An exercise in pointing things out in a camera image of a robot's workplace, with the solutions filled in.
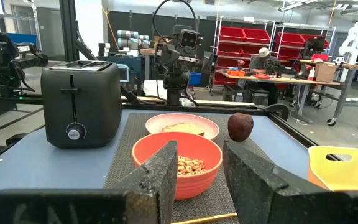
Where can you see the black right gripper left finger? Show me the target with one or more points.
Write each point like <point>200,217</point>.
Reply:
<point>104,205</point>

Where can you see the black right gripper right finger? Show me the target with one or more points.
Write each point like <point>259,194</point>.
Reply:
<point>275,199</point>

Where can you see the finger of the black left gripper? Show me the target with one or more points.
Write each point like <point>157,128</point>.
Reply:
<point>168,55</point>
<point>209,62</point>

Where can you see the dark red apple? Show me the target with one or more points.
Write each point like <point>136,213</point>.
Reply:
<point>240,127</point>

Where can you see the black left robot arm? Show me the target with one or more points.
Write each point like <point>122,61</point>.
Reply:
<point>174,90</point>

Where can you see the blue plastic crate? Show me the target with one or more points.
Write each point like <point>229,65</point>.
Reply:
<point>195,78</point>

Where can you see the white paper sheet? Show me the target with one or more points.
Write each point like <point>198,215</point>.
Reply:
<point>154,88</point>

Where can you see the grey cobot arms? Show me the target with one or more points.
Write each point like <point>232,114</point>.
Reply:
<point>132,39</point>

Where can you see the red bin shelf rack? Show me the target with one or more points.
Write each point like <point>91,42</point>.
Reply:
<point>291,40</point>
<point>244,35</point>

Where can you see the light blue framed tablet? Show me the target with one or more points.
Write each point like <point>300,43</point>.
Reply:
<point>123,73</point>

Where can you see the person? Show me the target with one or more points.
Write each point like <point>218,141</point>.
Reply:
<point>261,63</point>

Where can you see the pink plate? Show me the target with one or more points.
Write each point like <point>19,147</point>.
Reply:
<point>166,119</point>

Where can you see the grey woven placemat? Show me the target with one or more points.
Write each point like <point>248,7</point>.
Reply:
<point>126,149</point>

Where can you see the brown toast slice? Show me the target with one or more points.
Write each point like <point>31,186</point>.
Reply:
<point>183,128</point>

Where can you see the gold metal utensil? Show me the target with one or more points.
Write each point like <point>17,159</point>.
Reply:
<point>204,218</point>

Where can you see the orange plastic bin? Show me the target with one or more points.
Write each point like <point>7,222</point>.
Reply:
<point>346,174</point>

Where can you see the coral red bowl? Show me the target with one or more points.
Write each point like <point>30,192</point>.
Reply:
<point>197,183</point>

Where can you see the wooden workbench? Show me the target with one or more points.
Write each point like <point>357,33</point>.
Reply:
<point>291,81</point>

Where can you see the black two-slot toaster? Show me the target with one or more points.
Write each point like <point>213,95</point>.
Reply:
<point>95,105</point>

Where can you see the cereal rings heap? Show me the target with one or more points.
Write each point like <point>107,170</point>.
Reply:
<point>191,166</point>

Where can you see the brown cardboard box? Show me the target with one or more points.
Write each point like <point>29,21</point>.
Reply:
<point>325,72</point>

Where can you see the white robot figure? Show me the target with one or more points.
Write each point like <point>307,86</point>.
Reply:
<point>354,40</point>

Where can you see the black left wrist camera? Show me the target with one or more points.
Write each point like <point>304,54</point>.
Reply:
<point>187,38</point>

